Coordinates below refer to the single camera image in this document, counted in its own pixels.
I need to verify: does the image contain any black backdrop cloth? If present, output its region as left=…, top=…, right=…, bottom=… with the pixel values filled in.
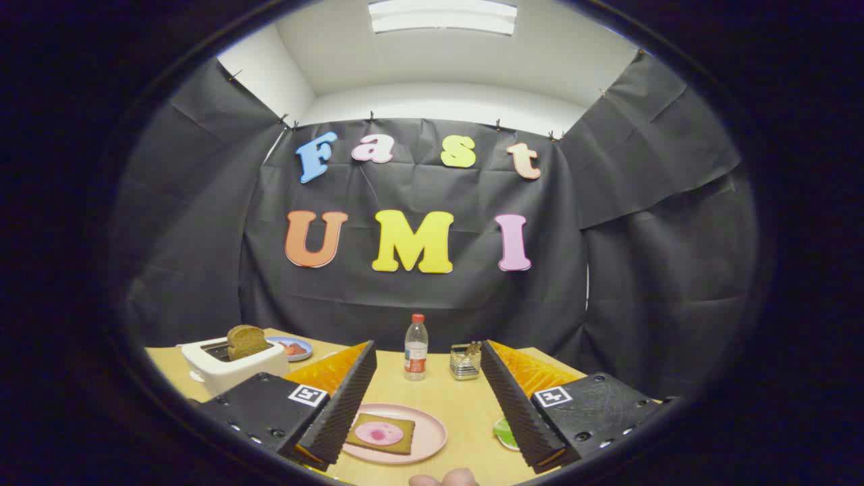
left=111, top=51, right=760, bottom=406

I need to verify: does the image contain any small blue plate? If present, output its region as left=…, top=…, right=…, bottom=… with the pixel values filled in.
left=267, top=336, right=314, bottom=362

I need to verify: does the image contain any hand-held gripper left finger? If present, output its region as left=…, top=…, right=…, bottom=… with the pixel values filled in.
left=194, top=340, right=379, bottom=473

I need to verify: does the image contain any toast with pink jam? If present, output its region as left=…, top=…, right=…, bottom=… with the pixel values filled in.
left=344, top=412, right=416, bottom=456

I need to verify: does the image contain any white toaster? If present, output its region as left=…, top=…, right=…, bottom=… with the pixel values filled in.
left=181, top=336, right=291, bottom=398

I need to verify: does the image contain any brown bread slice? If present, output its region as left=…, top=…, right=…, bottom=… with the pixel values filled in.
left=226, top=325, right=272, bottom=361

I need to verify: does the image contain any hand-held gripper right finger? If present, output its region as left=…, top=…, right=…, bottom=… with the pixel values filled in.
left=479, top=340, right=669, bottom=475

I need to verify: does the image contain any pink round plate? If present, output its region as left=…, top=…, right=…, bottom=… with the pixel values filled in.
left=341, top=403, right=448, bottom=465

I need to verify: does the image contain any white rectangular plate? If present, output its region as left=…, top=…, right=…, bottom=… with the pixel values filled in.
left=493, top=418, right=522, bottom=452

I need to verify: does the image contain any metal wire basket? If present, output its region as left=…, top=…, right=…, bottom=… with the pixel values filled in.
left=450, top=342, right=483, bottom=381

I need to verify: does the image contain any clear bottle with red cap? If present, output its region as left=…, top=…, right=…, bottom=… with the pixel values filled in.
left=404, top=313, right=429, bottom=382

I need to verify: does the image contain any ceiling light panel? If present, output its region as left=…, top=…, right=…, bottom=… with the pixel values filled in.
left=368, top=0, right=518, bottom=36

